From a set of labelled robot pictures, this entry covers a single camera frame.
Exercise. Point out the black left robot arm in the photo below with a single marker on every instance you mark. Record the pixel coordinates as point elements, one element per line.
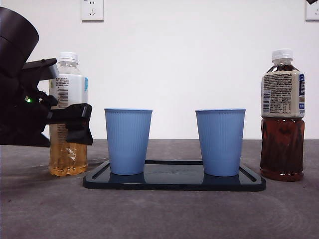
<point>15,49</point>

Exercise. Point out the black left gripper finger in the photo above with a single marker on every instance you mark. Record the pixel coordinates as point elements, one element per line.
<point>45,69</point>
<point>77,117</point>

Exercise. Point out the blue ribbed cup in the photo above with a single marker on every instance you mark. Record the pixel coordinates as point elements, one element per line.
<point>220,142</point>
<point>127,142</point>

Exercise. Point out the dark tea plastic bottle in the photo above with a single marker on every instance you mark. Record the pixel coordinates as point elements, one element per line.
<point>281,144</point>

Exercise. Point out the white wall socket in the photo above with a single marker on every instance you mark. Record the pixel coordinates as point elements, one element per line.
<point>312,12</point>
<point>92,11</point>

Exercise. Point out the dark blue tray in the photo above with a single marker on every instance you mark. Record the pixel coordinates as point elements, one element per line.
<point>174,178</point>

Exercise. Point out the yellow tea plastic bottle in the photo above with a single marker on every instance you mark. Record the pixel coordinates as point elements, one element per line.
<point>72,87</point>

